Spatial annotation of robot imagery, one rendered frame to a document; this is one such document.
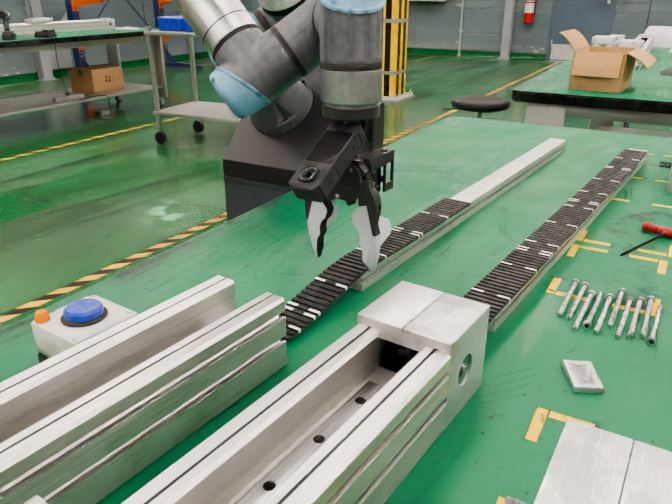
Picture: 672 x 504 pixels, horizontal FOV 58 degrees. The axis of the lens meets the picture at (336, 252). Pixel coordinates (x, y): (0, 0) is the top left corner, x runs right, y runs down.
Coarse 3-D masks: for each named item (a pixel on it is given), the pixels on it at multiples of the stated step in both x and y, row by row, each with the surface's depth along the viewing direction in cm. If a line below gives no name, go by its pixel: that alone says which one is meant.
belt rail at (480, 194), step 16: (544, 144) 151; (560, 144) 152; (528, 160) 137; (544, 160) 144; (496, 176) 125; (512, 176) 127; (464, 192) 116; (480, 192) 116; (496, 192) 122; (480, 208) 115; (448, 224) 106; (416, 240) 95; (432, 240) 100; (400, 256) 93; (368, 272) 85; (384, 272) 89; (352, 288) 85
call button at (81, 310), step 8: (72, 304) 65; (80, 304) 65; (88, 304) 65; (96, 304) 65; (64, 312) 64; (72, 312) 64; (80, 312) 64; (88, 312) 64; (96, 312) 64; (72, 320) 64; (80, 320) 64; (88, 320) 64
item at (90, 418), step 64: (128, 320) 60; (192, 320) 64; (256, 320) 61; (0, 384) 50; (64, 384) 53; (128, 384) 50; (192, 384) 56; (256, 384) 64; (0, 448) 43; (64, 448) 45; (128, 448) 51
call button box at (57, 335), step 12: (60, 312) 66; (108, 312) 67; (120, 312) 67; (132, 312) 66; (36, 324) 64; (48, 324) 64; (60, 324) 64; (72, 324) 64; (84, 324) 64; (96, 324) 64; (108, 324) 64; (36, 336) 65; (48, 336) 63; (60, 336) 62; (72, 336) 62; (84, 336) 62; (48, 348) 64; (60, 348) 63
